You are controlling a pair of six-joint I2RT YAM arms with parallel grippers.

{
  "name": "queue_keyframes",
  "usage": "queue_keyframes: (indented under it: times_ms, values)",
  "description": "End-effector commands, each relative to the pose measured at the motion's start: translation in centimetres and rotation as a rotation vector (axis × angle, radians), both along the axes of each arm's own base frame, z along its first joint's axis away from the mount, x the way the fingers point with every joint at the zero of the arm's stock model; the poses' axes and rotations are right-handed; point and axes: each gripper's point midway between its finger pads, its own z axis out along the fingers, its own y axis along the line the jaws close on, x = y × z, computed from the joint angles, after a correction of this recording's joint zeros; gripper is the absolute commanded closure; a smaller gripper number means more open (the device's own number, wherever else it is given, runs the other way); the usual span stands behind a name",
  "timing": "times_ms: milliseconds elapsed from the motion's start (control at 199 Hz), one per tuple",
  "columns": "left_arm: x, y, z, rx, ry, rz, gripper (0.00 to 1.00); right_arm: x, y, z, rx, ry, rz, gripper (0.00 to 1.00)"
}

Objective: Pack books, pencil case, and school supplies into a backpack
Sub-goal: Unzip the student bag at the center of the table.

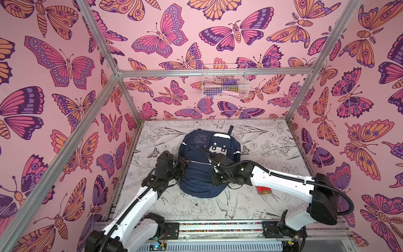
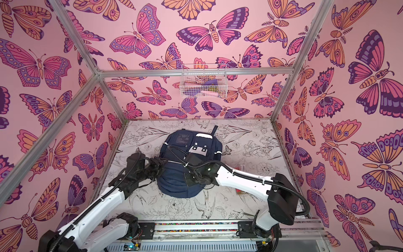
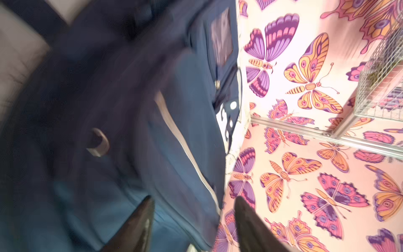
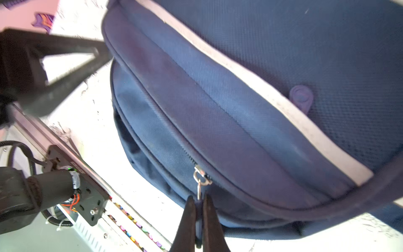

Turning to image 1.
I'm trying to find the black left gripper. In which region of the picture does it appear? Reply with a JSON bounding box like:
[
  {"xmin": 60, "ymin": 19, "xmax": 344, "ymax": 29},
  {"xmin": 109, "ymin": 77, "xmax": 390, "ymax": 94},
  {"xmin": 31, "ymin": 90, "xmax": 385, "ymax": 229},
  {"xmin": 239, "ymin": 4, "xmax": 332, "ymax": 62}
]
[{"xmin": 165, "ymin": 156, "xmax": 191, "ymax": 182}]

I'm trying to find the navy blue backpack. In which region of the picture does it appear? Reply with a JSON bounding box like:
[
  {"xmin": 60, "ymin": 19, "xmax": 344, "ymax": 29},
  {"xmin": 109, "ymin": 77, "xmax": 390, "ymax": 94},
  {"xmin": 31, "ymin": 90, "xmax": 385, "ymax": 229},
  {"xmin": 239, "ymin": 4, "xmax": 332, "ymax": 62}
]
[{"xmin": 178, "ymin": 126, "xmax": 241, "ymax": 198}]

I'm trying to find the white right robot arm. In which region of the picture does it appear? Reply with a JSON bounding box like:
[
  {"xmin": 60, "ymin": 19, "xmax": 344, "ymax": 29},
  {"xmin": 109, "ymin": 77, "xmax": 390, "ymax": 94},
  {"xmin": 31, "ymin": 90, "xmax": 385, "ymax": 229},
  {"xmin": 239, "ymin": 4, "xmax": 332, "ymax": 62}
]
[{"xmin": 198, "ymin": 147, "xmax": 354, "ymax": 237}]

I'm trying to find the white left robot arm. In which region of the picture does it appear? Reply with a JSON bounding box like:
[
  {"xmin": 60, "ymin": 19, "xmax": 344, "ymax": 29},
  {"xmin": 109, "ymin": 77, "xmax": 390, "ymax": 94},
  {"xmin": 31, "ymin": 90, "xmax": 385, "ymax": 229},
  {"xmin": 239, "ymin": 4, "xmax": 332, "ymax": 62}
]
[{"xmin": 84, "ymin": 151, "xmax": 191, "ymax": 252}]

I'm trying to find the red pencil case pack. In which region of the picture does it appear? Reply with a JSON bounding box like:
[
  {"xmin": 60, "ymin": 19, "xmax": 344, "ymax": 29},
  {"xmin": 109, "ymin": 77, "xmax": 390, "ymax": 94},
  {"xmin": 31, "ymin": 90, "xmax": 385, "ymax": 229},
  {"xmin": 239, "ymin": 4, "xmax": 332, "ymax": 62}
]
[{"xmin": 256, "ymin": 186, "xmax": 272, "ymax": 195}]

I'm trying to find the white wire basket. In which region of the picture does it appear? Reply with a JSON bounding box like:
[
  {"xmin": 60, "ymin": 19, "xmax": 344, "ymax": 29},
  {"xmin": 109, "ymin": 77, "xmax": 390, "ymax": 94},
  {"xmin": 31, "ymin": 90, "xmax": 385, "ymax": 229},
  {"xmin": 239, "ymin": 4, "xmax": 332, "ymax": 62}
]
[{"xmin": 200, "ymin": 64, "xmax": 250, "ymax": 99}]

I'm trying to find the aluminium frame post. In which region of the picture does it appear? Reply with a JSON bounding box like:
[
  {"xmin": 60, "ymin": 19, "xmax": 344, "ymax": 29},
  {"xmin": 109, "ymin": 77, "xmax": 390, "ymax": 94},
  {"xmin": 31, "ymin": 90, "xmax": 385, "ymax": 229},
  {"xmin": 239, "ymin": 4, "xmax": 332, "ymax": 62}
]
[{"xmin": 285, "ymin": 0, "xmax": 361, "ymax": 123}]

